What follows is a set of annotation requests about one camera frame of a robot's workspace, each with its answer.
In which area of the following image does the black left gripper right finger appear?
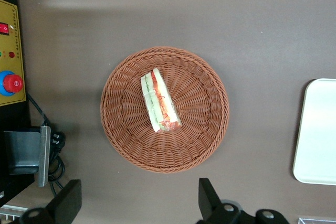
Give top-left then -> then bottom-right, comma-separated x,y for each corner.
196,178 -> 291,224

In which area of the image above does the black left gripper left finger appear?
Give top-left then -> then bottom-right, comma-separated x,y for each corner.
18,179 -> 82,224

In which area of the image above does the triangle sandwich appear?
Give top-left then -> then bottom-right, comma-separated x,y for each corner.
140,68 -> 182,134

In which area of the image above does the brown round wicker basket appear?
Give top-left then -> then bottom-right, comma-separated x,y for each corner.
100,46 -> 230,174

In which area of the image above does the beige plastic serving tray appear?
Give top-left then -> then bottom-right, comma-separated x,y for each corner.
292,78 -> 336,185

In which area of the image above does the clear acrylic bottle rack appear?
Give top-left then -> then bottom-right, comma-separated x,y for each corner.
298,217 -> 336,224

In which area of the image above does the red emergency stop button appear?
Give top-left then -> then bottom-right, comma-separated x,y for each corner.
0,70 -> 24,96

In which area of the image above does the black machine with yellow panel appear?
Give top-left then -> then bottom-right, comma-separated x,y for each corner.
0,0 -> 35,208

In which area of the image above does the white wire rack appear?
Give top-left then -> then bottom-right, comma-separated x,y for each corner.
0,204 -> 28,221

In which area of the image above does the black power cable with plug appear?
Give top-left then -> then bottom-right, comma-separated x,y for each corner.
26,92 -> 66,197

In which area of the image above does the grey metal bracket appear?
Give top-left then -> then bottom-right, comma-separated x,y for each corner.
4,126 -> 51,188

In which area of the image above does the red rocker switch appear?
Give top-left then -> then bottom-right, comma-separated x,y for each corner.
0,22 -> 11,36

